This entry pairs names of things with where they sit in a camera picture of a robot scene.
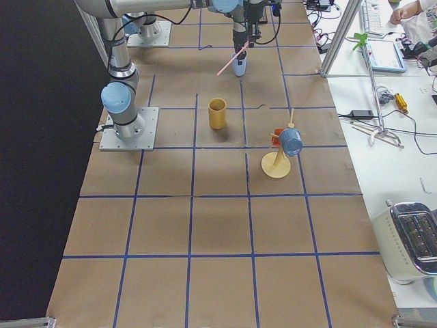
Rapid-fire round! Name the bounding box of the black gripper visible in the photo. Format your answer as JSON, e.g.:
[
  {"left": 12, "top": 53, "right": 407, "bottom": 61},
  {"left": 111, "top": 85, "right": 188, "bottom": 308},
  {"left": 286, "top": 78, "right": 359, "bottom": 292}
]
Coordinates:
[{"left": 244, "top": 0, "right": 265, "bottom": 48}]

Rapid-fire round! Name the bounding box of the light blue plastic cup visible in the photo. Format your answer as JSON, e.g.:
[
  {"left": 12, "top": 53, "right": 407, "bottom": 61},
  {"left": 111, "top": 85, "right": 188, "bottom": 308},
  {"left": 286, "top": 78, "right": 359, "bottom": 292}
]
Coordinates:
[{"left": 231, "top": 51, "right": 246, "bottom": 77}]

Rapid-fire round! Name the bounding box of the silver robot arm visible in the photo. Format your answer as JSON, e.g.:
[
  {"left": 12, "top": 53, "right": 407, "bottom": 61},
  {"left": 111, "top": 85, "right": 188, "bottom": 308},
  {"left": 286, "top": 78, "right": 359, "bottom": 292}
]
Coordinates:
[
  {"left": 76, "top": 0, "right": 267, "bottom": 141},
  {"left": 122, "top": 13, "right": 162, "bottom": 40}
]

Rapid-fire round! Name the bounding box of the wooden cup tree stand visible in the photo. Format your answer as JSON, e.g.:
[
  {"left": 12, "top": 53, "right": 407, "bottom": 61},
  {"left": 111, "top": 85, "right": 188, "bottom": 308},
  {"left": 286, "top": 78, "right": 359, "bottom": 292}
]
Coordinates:
[{"left": 261, "top": 108, "right": 295, "bottom": 178}]

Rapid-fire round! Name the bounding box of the person hand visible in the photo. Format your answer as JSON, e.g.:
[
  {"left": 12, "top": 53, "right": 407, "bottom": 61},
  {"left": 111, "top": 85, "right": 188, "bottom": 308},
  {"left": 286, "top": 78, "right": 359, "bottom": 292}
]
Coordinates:
[{"left": 390, "top": 8, "right": 409, "bottom": 25}]

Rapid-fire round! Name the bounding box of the wooden cylinder holder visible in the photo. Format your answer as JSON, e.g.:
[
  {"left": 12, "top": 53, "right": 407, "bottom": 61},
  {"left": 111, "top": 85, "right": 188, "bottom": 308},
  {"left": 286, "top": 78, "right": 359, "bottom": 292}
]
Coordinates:
[{"left": 208, "top": 98, "right": 227, "bottom": 130}]

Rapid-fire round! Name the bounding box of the blue mug on stand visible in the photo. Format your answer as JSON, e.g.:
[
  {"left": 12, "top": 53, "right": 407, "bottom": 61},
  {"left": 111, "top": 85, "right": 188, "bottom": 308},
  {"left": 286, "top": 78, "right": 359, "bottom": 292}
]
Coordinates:
[{"left": 279, "top": 128, "right": 303, "bottom": 157}]

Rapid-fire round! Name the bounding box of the white keyboard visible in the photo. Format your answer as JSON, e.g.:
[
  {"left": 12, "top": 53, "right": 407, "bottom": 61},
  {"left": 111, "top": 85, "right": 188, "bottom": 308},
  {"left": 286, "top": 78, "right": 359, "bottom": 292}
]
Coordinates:
[{"left": 358, "top": 0, "right": 385, "bottom": 37}]

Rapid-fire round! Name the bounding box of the black power adapter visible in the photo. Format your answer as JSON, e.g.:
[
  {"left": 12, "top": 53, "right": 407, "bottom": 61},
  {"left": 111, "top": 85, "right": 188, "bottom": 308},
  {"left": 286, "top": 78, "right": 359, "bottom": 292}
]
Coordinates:
[{"left": 350, "top": 110, "right": 374, "bottom": 120}]

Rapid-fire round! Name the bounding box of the blue framed tablet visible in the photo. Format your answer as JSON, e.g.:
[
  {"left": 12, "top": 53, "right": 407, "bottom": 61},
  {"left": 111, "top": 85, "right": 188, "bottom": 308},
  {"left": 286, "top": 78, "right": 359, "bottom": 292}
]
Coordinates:
[{"left": 366, "top": 39, "right": 407, "bottom": 74}]

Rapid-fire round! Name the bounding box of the white chrome toaster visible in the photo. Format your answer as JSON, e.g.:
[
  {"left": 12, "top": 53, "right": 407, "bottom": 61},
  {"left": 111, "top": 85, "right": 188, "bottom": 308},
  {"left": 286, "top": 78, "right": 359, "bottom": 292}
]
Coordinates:
[{"left": 372, "top": 200, "right": 436, "bottom": 284}]

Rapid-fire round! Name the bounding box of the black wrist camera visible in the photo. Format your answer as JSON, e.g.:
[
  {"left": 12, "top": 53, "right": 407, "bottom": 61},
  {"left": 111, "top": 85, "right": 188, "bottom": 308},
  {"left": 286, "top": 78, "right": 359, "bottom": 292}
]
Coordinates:
[{"left": 268, "top": 0, "right": 282, "bottom": 17}]

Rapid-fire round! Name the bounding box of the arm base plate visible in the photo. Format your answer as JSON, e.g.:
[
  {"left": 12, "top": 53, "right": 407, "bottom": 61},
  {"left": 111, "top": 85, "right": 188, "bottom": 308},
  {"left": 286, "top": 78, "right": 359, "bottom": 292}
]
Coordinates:
[
  {"left": 99, "top": 107, "right": 160, "bottom": 151},
  {"left": 127, "top": 20, "right": 172, "bottom": 48}
]

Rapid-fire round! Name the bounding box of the aluminium frame post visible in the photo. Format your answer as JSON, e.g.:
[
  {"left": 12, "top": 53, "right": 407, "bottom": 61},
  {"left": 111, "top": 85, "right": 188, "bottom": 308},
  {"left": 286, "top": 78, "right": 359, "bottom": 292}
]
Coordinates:
[{"left": 320, "top": 0, "right": 361, "bottom": 78}]

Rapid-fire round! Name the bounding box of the green handled reacher tool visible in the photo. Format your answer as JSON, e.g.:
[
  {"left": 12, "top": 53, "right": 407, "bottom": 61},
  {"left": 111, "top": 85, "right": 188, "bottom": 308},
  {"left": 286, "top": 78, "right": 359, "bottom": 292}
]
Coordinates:
[{"left": 354, "top": 33, "right": 404, "bottom": 149}]

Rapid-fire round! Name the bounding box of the yellow handled tool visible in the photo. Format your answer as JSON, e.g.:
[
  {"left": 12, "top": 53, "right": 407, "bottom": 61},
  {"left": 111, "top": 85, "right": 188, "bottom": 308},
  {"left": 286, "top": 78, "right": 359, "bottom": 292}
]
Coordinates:
[{"left": 394, "top": 93, "right": 408, "bottom": 114}]

